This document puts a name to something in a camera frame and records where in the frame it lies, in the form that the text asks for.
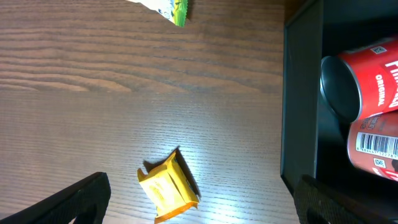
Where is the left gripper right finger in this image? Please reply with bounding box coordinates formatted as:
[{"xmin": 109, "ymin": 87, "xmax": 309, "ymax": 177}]
[{"xmin": 293, "ymin": 175, "xmax": 397, "ymax": 224}]

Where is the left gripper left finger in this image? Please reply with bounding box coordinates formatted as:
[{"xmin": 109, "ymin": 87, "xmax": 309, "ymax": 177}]
[{"xmin": 1, "ymin": 172, "xmax": 111, "ymax": 224}]

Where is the red Pringles can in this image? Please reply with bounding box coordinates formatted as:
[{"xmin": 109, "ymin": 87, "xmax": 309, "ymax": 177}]
[{"xmin": 320, "ymin": 35, "xmax": 397, "ymax": 123}]

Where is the green white snack packet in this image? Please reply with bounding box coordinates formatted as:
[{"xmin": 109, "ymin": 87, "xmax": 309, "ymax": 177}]
[{"xmin": 128, "ymin": 0, "xmax": 188, "ymax": 27}]

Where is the dark green open box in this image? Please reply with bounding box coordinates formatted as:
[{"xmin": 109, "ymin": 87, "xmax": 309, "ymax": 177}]
[{"xmin": 280, "ymin": 0, "xmax": 397, "ymax": 219}]

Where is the small yellow snack packet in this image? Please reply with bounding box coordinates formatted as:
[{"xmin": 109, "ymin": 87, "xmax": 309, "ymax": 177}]
[{"xmin": 137, "ymin": 151, "xmax": 199, "ymax": 223}]

